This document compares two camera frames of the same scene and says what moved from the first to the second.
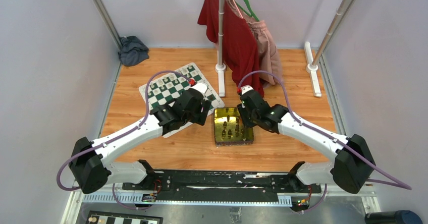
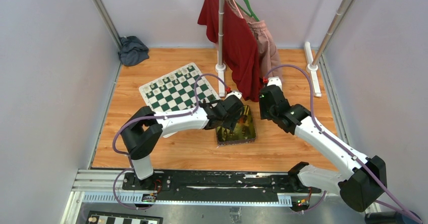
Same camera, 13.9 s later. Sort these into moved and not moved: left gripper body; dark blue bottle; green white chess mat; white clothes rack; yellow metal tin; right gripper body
Moved: left gripper body; right gripper body
Not moved: green white chess mat; dark blue bottle; yellow metal tin; white clothes rack
